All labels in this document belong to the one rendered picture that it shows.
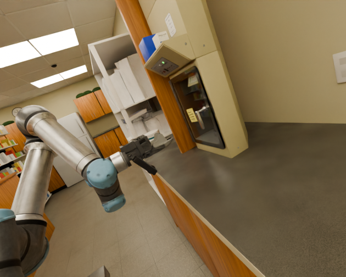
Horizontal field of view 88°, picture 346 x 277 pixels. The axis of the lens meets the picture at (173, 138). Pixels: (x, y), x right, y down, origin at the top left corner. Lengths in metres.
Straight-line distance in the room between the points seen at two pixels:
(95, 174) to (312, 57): 0.94
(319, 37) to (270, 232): 0.75
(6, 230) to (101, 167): 0.24
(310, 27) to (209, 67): 0.42
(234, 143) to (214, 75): 0.32
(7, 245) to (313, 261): 0.63
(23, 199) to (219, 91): 0.80
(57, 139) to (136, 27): 0.76
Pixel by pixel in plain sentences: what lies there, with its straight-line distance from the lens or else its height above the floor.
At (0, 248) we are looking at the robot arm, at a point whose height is 1.18.
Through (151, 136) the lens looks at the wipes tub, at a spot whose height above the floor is 1.07.
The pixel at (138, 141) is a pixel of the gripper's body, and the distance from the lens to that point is 0.69.
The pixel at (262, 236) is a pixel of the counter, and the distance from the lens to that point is 0.53.
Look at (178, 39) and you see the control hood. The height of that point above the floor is 1.50.
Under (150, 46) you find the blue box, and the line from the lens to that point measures 0.94.
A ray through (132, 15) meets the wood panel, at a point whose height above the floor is 1.77.
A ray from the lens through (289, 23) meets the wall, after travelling 1.03.
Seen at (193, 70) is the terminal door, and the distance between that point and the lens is 0.81.
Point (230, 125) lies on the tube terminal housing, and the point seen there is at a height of 1.09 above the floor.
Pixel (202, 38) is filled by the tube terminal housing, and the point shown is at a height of 1.47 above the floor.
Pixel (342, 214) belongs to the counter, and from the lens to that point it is 0.58.
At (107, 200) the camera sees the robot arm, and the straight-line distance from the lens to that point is 0.65.
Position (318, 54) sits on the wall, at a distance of 0.99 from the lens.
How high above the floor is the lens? 1.34
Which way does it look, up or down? 14 degrees down
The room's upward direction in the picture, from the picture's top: 24 degrees counter-clockwise
